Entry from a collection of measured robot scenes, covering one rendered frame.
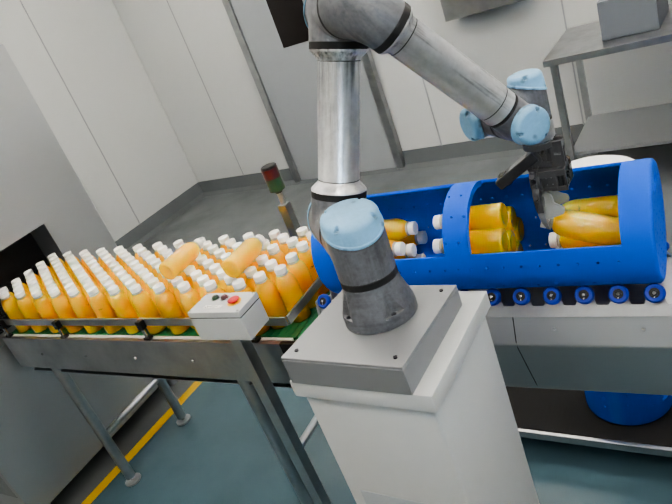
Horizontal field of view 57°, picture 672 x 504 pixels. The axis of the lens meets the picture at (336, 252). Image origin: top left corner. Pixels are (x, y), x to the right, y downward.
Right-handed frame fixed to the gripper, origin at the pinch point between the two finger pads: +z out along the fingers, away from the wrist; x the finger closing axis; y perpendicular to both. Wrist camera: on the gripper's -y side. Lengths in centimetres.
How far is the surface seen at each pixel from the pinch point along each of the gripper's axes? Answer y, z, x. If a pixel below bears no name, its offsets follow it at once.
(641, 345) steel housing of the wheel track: 17.2, 31.0, -8.1
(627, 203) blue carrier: 18.5, -4.2, -4.2
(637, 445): 5, 100, 26
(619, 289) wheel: 13.9, 17.6, -4.4
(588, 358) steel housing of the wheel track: 4.5, 36.7, -6.4
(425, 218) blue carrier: -39.9, 5.9, 19.1
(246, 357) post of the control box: -88, 24, -25
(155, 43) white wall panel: -435, -55, 349
